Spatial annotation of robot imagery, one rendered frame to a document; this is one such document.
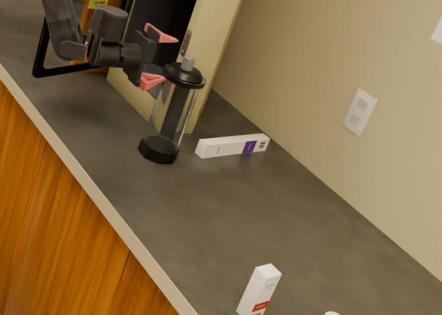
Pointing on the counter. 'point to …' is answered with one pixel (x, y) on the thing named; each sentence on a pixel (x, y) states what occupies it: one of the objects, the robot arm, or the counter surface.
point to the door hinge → (130, 2)
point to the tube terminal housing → (206, 11)
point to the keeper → (185, 43)
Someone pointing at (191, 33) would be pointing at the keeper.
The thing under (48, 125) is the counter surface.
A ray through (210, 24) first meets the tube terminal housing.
